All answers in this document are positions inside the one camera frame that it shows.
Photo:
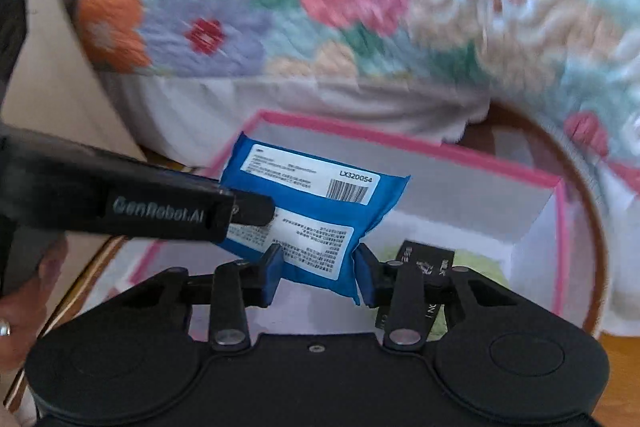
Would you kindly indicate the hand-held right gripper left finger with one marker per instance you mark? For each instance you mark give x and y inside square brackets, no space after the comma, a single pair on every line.
[274,277]

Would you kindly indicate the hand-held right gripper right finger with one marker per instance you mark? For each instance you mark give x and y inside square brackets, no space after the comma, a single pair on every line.
[364,279]

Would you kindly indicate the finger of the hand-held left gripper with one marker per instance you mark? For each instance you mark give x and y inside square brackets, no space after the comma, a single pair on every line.
[252,209]

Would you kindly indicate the blue wet wipes packet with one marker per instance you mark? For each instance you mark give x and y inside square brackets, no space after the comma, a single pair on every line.
[300,207]

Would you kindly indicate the pink cardboard box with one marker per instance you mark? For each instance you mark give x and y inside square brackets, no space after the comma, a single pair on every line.
[450,207]

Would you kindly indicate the person's left hand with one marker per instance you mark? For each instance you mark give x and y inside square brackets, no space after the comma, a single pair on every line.
[25,327]

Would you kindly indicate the black card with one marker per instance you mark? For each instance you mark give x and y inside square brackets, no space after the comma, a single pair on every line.
[430,259]

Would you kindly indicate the checkered rug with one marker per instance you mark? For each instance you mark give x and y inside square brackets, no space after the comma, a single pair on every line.
[125,267]

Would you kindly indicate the light green item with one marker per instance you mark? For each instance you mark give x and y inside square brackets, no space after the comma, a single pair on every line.
[480,268]

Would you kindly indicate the dark blurred object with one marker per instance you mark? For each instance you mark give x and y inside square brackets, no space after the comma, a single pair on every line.
[11,22]

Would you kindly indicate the round brown wooden hoop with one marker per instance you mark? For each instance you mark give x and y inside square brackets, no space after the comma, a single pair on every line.
[596,227]

